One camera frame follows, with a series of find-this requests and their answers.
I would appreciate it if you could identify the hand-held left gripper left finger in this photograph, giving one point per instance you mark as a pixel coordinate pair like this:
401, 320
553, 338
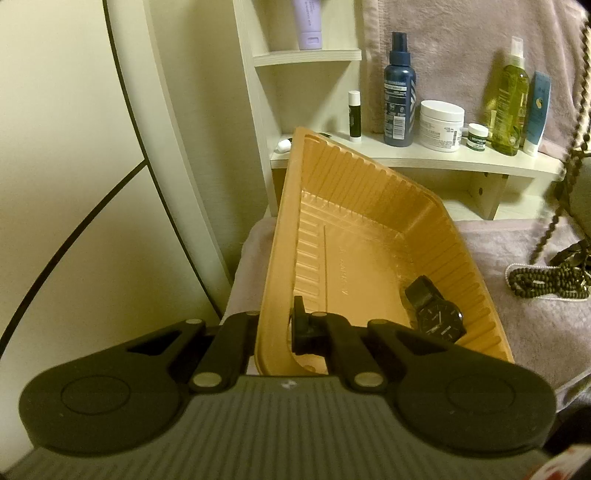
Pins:
240, 334

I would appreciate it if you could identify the blue white tube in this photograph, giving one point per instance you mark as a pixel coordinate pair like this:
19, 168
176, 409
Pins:
538, 115

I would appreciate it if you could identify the small white case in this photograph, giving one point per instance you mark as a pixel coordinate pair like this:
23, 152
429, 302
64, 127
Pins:
282, 146

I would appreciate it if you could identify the white wooden shelf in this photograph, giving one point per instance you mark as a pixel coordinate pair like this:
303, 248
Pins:
415, 159

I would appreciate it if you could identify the orange plastic tray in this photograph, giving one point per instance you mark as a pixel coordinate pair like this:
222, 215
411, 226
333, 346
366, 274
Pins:
369, 240

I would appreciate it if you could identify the purple tube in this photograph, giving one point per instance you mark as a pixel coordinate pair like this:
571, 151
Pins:
308, 27

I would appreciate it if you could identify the white cream jar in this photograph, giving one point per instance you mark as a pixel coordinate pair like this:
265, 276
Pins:
441, 127

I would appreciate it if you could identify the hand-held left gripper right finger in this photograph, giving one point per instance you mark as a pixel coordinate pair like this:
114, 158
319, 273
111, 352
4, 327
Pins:
300, 325

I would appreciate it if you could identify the pink plush blanket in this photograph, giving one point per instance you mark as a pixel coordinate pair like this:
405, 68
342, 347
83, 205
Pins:
517, 337

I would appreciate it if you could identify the pink fleece cloth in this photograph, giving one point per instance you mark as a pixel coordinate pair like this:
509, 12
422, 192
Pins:
452, 41

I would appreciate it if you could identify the dark blue spray bottle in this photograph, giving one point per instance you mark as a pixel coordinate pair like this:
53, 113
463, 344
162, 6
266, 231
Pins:
400, 101

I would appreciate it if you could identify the black wrist watch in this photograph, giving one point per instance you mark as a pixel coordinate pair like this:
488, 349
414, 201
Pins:
436, 318

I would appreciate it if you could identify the green olive spray bottle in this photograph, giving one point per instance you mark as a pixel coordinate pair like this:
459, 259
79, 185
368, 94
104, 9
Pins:
510, 106

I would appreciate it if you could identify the white lip balm stick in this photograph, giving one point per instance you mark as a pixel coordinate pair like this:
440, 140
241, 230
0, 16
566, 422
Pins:
354, 117

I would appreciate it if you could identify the small green lidded jar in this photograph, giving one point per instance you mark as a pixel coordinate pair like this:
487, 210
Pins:
478, 137

